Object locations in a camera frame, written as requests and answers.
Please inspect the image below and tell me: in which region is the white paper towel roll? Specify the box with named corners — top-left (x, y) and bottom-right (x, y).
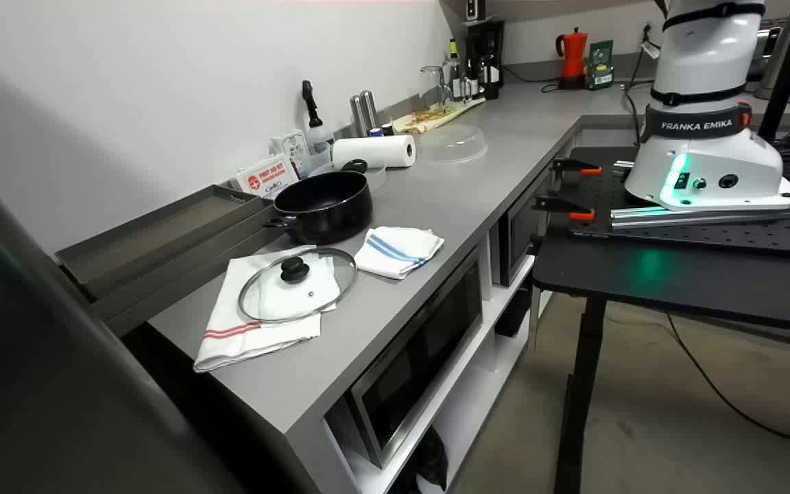
top-left (330, 133), bottom-right (421, 173)

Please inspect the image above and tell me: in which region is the glass lid with black knob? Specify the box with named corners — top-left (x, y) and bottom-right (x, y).
top-left (234, 246), bottom-right (363, 327)

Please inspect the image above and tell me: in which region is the black robot table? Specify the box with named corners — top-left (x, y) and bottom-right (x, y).
top-left (530, 141), bottom-right (790, 494)

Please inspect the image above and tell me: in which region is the black floor cable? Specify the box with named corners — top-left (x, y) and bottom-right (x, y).
top-left (663, 314), bottom-right (790, 450)

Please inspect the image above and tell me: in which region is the black microwave oven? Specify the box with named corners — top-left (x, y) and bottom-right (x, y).
top-left (349, 246), bottom-right (488, 471)

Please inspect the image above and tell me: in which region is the white towel with blue stripes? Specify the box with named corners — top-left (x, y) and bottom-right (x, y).
top-left (352, 224), bottom-right (447, 284)

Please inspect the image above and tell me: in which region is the small black under-counter appliance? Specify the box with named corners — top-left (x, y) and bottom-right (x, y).
top-left (493, 169), bottom-right (562, 285)

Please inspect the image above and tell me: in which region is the dark grey flat tray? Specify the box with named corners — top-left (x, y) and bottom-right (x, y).
top-left (53, 184), bottom-right (279, 339)

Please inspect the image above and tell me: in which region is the black coffee maker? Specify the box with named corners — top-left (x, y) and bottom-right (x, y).
top-left (460, 18), bottom-right (508, 101)

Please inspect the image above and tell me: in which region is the white round plate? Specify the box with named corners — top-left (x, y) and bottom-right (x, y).
top-left (384, 96), bottom-right (488, 139)

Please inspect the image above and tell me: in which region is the steel cylindrical shaker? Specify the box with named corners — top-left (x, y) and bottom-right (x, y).
top-left (349, 90), bottom-right (370, 141)
top-left (360, 89), bottom-right (384, 139)

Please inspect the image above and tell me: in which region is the green box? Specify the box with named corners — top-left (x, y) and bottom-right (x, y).
top-left (585, 40), bottom-right (618, 90)

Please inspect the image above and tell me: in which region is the black cooking pot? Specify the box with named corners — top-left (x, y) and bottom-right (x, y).
top-left (267, 160), bottom-right (375, 247)

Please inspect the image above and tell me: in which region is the red moka pot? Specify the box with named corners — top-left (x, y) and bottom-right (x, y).
top-left (555, 26), bottom-right (592, 90)

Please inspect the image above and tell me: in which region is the red and white card box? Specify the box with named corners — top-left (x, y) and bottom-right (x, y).
top-left (237, 154), bottom-right (303, 202)

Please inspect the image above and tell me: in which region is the dark bottle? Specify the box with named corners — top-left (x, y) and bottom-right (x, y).
top-left (444, 36), bottom-right (467, 99)

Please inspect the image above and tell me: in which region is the white towel with red stripe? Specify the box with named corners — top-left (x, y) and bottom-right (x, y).
top-left (192, 246), bottom-right (352, 377)

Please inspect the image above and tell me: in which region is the spray bottle with black trigger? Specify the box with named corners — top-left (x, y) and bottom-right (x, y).
top-left (296, 78), bottom-right (334, 176)

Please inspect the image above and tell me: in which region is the orange handled clamp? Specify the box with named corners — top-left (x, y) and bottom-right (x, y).
top-left (548, 156), bottom-right (608, 181)
top-left (532, 195), bottom-right (598, 229)

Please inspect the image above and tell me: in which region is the aluminium mounting rail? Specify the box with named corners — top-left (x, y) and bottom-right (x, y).
top-left (608, 184), bottom-right (790, 232)

